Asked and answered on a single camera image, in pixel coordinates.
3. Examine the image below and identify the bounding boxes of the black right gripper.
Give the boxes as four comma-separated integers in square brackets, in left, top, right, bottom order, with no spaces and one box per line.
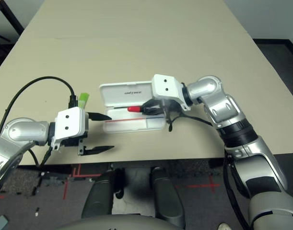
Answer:
[142,98,183,122]

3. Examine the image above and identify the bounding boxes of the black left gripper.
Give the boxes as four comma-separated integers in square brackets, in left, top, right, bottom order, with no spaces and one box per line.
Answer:
[56,112,115,157]

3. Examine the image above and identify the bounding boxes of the black marker with red cap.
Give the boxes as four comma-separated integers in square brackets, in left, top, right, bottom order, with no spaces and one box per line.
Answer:
[128,106,161,114]

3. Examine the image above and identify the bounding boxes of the white plastic pencil case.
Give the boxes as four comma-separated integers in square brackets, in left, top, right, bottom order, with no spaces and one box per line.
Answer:
[99,80,167,133]

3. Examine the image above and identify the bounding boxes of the red tape lines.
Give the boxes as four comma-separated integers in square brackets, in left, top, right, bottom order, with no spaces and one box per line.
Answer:
[63,164,101,199]

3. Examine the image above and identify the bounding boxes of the dark grey left robot leg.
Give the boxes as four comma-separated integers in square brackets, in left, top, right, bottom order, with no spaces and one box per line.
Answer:
[81,169,124,219]

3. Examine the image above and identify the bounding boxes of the dark grey robot leg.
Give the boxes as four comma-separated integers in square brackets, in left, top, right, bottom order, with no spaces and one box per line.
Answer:
[81,169,124,219]
[150,167,185,228]

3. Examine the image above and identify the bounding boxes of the dark grey right robot leg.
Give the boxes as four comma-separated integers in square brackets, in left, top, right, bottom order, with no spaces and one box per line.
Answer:
[150,167,185,228]

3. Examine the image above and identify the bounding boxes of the grey robot torso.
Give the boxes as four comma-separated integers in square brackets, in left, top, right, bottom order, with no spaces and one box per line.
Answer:
[62,214,183,230]

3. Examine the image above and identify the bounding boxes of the red tape cross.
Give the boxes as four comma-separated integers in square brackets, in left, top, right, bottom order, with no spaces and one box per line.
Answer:
[184,176,220,192]

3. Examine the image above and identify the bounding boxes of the black tripod stand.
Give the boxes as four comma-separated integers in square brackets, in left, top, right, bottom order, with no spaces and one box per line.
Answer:
[0,31,12,45]

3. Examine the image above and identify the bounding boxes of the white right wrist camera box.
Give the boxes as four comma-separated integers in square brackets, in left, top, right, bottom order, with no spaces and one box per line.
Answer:
[151,74,192,111]

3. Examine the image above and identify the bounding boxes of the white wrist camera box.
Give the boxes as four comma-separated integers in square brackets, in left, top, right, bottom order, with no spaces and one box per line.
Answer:
[151,74,192,111]
[50,107,89,150]

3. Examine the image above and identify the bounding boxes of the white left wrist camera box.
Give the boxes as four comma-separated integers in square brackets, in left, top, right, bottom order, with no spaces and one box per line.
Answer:
[50,107,89,150]

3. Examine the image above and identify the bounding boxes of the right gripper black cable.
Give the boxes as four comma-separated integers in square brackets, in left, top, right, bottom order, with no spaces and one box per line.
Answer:
[167,111,214,132]

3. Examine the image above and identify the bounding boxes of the left gripper thin black cable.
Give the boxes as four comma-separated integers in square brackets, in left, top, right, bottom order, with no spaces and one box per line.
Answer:
[28,141,53,168]

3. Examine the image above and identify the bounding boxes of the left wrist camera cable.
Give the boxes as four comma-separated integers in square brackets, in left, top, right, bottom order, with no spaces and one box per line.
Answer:
[0,76,80,137]

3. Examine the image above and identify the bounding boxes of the side table with black frame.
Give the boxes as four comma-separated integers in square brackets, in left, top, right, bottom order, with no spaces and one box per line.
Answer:
[0,0,24,41]

